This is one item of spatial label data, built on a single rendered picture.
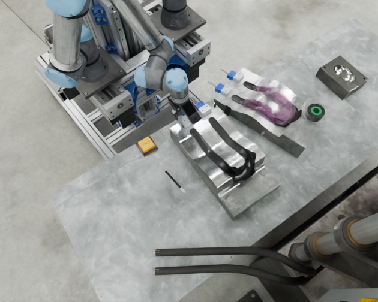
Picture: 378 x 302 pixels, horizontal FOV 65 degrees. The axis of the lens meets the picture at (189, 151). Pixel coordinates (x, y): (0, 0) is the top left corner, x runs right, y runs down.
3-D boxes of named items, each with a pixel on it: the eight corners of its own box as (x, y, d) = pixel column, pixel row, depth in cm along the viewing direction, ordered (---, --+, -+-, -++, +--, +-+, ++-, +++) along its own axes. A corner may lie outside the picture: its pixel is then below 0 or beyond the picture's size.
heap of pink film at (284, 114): (237, 105, 147) (239, 96, 140) (256, 82, 153) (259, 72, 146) (282, 133, 140) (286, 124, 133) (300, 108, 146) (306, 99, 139)
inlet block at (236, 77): (217, 75, 160) (218, 68, 155) (222, 69, 161) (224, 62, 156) (237, 87, 156) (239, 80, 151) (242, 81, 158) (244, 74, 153)
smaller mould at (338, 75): (315, 75, 162) (320, 67, 156) (334, 63, 165) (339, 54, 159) (342, 100, 155) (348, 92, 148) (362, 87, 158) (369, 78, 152)
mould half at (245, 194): (170, 137, 147) (168, 123, 135) (212, 112, 153) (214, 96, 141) (232, 220, 129) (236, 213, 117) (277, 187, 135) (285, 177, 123)
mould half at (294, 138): (213, 104, 155) (215, 91, 145) (241, 74, 163) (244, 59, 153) (297, 158, 141) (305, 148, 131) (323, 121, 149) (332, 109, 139)
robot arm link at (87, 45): (103, 46, 128) (93, 20, 116) (91, 69, 123) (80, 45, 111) (78, 41, 130) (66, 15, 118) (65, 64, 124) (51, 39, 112)
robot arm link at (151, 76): (144, 67, 115) (171, 72, 114) (135, 90, 110) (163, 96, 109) (141, 53, 108) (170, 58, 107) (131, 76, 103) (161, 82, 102)
